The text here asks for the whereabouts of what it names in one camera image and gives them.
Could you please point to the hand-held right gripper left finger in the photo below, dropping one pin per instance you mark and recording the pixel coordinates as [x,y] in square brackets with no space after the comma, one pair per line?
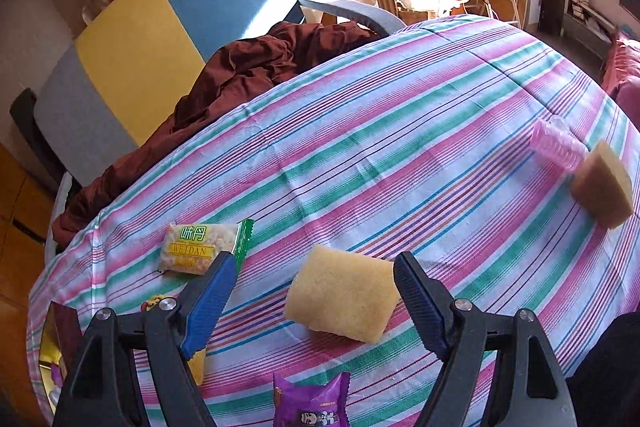
[212,294]

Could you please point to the grey yellow blue armchair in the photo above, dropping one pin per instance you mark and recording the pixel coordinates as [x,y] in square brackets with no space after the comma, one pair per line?
[150,32]

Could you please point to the yellow sponge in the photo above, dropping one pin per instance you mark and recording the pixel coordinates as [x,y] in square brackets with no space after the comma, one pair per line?
[345,292]
[602,187]

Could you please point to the person's dark clothing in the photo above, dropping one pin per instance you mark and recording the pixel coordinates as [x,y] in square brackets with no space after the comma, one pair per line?
[610,372]

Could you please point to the white shelf unit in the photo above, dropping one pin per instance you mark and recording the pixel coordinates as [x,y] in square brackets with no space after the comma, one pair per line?
[587,14]

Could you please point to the pink cushion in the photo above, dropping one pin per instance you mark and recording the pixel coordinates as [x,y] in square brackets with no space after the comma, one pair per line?
[622,72]

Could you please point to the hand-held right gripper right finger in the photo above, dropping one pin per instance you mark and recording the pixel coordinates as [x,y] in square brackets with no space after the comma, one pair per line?
[420,302]

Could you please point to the purple snack packet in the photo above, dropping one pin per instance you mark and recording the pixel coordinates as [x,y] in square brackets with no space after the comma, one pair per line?
[310,402]

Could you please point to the dark red packet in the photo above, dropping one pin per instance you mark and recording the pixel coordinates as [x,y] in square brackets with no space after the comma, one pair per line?
[67,332]

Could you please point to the pink ribbed plastic cup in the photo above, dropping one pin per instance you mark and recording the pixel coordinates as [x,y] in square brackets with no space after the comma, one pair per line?
[557,147]

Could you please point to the brown crumpled quilt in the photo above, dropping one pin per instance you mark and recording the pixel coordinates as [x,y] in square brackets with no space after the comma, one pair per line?
[225,82]

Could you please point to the striped pink green blanket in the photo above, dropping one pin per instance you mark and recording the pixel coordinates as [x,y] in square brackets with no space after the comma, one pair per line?
[375,167]

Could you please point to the pale snack packet green edge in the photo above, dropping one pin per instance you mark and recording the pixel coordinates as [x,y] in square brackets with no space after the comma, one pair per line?
[197,247]

